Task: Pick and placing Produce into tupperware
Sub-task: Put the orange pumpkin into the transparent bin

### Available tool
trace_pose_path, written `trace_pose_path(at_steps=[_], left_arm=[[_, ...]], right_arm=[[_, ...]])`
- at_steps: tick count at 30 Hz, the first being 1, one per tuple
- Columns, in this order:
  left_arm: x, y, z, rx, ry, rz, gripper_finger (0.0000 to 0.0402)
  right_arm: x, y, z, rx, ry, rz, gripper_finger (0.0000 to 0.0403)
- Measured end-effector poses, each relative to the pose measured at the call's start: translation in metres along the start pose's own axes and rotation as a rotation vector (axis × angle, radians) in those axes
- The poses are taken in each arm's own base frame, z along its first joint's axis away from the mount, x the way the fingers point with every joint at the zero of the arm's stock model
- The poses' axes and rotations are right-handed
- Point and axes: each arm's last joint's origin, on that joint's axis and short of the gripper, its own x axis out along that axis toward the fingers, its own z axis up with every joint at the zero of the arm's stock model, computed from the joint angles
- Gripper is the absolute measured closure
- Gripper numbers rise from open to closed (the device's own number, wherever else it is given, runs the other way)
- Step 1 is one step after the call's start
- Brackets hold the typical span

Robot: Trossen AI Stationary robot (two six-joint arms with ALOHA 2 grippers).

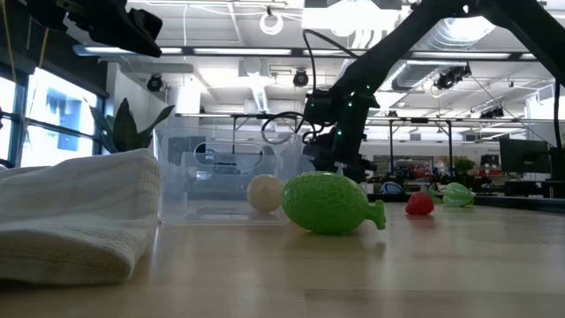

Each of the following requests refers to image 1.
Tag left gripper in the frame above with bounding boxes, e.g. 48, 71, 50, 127
26, 0, 163, 58

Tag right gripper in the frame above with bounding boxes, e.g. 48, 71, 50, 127
304, 95, 380, 183

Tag bright green toy melon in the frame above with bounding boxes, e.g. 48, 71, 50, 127
282, 170, 388, 236

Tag small red toy strawberry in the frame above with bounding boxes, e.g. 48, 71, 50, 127
404, 185, 442, 217

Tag yellow toy lemon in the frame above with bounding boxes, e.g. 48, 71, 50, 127
246, 173, 285, 214

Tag pale green toy starfruit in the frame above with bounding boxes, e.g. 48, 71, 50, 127
441, 181, 477, 208

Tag clear plastic tupperware container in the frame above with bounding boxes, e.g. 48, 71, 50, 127
156, 126, 306, 227

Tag long ceiling light strip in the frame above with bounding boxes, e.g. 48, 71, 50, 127
410, 51, 512, 60
192, 47, 293, 57
72, 43, 185, 57

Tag blue white round object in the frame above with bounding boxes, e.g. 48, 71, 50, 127
380, 180, 405, 196

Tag potted green plant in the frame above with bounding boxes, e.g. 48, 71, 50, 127
90, 97, 176, 155

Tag large glass window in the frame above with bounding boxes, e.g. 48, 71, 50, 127
0, 65, 107, 169

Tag small background green plant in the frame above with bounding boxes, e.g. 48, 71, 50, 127
454, 157, 477, 176

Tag white checked cloth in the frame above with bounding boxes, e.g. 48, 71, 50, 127
0, 148, 162, 286

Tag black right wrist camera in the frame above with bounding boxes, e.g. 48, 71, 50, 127
303, 89, 339, 126

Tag black metal frame stand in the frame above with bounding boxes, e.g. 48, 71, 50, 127
175, 112, 310, 155
365, 117, 456, 178

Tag white cable ring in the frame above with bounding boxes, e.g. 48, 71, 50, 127
259, 11, 284, 36

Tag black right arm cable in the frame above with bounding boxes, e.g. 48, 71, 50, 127
260, 28, 361, 147

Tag black ceiling camera mount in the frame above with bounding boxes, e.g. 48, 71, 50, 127
434, 63, 472, 92

